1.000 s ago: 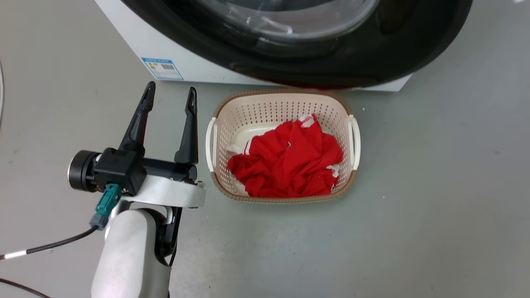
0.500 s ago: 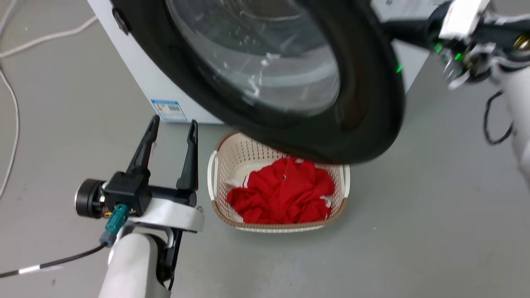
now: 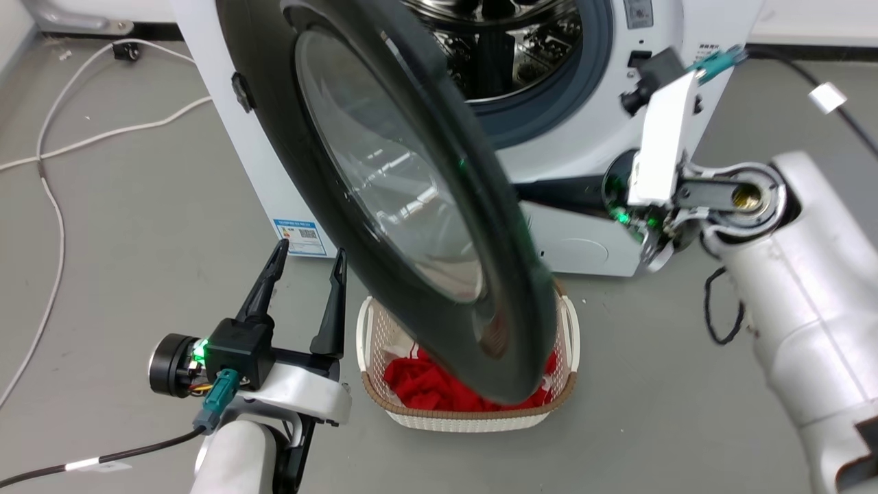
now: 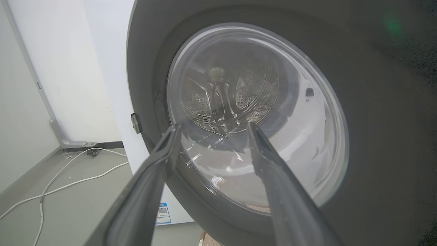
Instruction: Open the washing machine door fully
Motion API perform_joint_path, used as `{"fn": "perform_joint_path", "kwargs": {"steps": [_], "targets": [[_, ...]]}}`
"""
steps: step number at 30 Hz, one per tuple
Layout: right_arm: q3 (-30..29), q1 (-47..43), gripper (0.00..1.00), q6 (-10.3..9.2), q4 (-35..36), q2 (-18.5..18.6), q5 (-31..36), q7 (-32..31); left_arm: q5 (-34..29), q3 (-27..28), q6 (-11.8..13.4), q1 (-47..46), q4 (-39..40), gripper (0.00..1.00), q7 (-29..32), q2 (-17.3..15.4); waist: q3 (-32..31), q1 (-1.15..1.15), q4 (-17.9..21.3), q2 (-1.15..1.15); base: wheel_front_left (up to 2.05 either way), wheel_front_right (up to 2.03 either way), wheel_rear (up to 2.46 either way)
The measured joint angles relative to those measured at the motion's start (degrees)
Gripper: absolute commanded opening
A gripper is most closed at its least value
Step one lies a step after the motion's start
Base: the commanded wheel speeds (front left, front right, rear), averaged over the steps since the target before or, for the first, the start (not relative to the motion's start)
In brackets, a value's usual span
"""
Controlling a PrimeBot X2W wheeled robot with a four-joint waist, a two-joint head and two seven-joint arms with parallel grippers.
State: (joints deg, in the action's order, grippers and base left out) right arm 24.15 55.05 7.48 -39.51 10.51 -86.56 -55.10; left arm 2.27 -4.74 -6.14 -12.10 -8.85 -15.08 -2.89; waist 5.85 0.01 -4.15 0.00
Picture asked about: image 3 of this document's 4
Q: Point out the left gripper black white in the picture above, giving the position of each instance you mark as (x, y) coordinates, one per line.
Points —
(302, 392)

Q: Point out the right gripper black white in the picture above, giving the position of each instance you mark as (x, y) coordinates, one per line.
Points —
(648, 199)

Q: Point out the dark round washing machine door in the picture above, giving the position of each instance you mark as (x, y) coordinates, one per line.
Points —
(384, 171)

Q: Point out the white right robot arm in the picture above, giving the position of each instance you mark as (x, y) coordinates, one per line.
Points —
(802, 309)

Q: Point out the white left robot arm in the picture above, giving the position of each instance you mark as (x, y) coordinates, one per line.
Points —
(240, 456)

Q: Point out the white front-load washing machine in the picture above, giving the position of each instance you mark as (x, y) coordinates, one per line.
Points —
(590, 137)

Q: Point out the steel washing machine drum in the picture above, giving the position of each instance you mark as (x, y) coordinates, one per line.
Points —
(514, 48)

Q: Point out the blue energy label sticker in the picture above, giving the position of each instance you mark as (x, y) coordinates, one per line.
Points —
(300, 237)

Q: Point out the white woven laundry basket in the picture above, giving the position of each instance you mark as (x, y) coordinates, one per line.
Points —
(384, 405)

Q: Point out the red cloth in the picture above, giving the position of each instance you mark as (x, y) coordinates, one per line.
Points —
(425, 391)

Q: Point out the black caster wheel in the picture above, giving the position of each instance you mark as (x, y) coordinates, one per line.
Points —
(127, 51)

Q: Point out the grey metal base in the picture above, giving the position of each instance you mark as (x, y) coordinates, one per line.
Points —
(75, 17)

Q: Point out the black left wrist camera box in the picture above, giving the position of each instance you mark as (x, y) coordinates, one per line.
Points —
(236, 350)

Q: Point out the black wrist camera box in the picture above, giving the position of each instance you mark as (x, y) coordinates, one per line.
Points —
(655, 75)
(236, 350)

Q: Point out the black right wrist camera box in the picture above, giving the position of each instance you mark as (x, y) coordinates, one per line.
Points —
(655, 75)

